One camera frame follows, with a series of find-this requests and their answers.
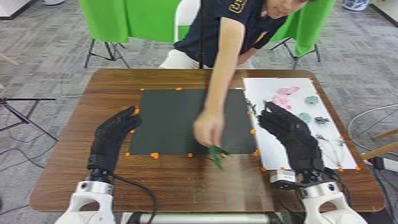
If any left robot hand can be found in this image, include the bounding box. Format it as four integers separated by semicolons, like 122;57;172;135
85;105;143;171

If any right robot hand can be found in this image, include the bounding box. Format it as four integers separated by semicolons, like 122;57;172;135
255;101;328;175

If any dark mat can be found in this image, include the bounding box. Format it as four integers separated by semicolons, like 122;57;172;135
127;88;259;156

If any person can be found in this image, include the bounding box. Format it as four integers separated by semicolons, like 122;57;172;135
157;0;321;148

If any dark blue flower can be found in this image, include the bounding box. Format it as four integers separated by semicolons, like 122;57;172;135
312;116;332;126

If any pink flower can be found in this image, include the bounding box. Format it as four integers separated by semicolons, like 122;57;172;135
269;95;293;111
275;86;301;96

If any green sprig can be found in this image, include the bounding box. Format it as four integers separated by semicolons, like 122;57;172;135
205;143;230;171

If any white sheet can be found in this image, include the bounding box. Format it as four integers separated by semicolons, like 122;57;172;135
241;77;360;171

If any black tripod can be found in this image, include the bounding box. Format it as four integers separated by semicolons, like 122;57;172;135
0;96;60;143

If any black stand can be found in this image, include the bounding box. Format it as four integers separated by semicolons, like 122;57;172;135
268;36;323;70
81;38;133;70

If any white chair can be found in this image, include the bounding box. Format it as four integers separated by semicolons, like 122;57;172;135
172;0;202;44

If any black cable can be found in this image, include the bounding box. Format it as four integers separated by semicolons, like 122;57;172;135
106;172;159;224

